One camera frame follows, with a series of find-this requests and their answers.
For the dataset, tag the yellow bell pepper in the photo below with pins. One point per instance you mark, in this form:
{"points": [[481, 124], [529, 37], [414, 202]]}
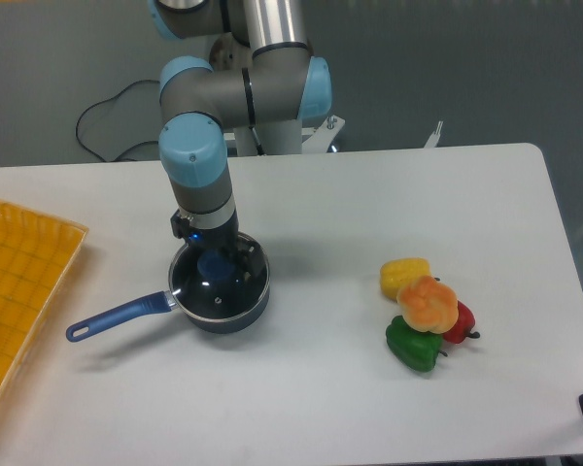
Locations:
{"points": [[396, 274]]}

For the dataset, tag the blue saucepan with handle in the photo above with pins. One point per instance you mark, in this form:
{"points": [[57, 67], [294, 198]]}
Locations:
{"points": [[156, 303]]}

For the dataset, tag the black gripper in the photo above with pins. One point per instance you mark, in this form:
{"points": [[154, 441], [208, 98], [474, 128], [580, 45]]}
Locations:
{"points": [[247, 258]]}

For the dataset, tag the yellow plastic basket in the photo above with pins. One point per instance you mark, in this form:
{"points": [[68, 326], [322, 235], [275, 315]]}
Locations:
{"points": [[36, 251]]}

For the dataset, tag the orange bell pepper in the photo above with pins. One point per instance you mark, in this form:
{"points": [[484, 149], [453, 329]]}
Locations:
{"points": [[428, 305]]}

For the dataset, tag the red bell pepper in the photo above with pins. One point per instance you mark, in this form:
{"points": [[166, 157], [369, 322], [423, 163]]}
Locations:
{"points": [[464, 328]]}

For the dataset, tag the green bell pepper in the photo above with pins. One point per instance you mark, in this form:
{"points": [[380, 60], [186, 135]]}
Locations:
{"points": [[416, 350]]}

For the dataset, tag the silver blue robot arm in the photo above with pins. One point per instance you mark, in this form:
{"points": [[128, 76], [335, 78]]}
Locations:
{"points": [[283, 82]]}

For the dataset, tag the white base bracket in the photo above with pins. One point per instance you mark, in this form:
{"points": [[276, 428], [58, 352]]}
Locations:
{"points": [[323, 137]]}

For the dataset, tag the glass lid blue knob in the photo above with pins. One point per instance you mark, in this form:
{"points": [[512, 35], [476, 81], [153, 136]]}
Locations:
{"points": [[201, 284]]}

